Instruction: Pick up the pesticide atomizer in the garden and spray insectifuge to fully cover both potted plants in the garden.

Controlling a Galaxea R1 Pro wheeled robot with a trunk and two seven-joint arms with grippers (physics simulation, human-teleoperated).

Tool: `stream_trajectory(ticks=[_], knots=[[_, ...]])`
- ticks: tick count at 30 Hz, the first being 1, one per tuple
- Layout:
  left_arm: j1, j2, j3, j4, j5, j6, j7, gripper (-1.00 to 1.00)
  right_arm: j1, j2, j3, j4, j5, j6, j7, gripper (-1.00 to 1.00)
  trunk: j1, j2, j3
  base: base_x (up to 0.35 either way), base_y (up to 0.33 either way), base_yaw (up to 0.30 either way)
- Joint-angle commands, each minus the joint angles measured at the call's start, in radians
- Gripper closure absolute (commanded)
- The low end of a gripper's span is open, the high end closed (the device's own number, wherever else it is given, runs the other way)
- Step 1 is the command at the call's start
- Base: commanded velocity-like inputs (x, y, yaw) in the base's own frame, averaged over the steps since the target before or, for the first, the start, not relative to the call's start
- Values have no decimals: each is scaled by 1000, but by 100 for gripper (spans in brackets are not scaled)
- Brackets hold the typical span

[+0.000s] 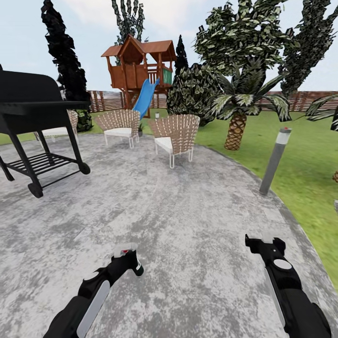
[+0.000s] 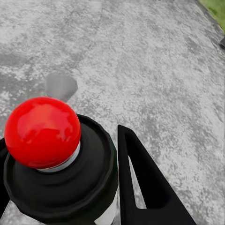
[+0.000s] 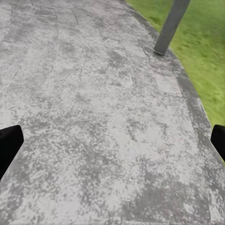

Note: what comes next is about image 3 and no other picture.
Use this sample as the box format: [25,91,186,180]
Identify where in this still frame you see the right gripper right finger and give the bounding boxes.
[210,125,225,161]

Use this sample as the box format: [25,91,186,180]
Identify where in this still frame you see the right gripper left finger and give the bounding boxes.
[0,125,24,180]

